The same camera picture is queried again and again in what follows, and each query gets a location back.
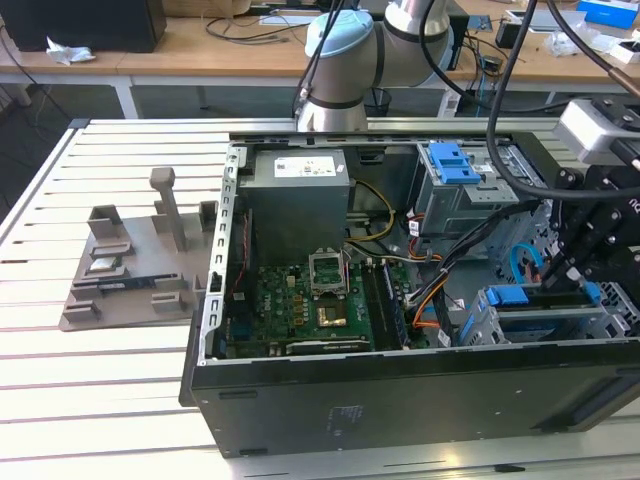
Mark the crumpled white tissue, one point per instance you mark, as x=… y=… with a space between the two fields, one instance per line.
x=70 y=52

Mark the white box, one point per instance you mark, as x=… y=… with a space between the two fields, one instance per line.
x=627 y=55

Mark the green motherboard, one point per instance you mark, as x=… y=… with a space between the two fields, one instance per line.
x=280 y=300

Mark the blue drive latch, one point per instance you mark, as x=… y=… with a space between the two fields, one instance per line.
x=452 y=162

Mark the silver CPU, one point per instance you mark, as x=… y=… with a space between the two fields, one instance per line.
x=104 y=264

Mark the black desktop speaker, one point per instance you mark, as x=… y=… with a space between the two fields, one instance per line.
x=462 y=35

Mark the crumpled clear plastic bag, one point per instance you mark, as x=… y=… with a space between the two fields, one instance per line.
x=565 y=42

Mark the long wooden desk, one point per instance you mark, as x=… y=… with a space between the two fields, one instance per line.
x=165 y=62

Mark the black graphics card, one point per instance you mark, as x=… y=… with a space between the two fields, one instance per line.
x=325 y=346

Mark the dark RAM stick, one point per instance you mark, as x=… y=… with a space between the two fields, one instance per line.
x=125 y=284

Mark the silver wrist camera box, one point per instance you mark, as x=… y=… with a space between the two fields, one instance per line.
x=585 y=130

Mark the black RAM slot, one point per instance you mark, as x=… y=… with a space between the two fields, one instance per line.
x=371 y=305
x=381 y=305

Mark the black PC case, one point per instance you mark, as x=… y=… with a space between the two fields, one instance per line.
x=400 y=410

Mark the grey parts rack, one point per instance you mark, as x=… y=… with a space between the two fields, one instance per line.
x=140 y=265

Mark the metal drive cage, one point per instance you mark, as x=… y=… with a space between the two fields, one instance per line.
x=465 y=205

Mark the metal disk bay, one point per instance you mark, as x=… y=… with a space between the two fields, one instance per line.
x=550 y=315

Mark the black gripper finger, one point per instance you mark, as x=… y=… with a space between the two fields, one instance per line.
x=597 y=235
x=567 y=215

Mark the grey power supply unit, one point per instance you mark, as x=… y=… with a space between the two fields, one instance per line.
x=295 y=210

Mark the locking lever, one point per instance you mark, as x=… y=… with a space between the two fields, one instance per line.
x=345 y=270

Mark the small black adapter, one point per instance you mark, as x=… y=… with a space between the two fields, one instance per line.
x=492 y=65

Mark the grey tray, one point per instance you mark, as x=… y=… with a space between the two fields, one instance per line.
x=540 y=17

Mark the large black box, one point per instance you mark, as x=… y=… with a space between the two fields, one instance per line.
x=100 y=25

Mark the CPU socket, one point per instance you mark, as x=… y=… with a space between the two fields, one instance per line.
x=332 y=314

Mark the blue box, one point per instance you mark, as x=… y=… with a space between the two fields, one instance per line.
x=612 y=12

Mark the white power strip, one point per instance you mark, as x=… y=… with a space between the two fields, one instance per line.
x=450 y=106

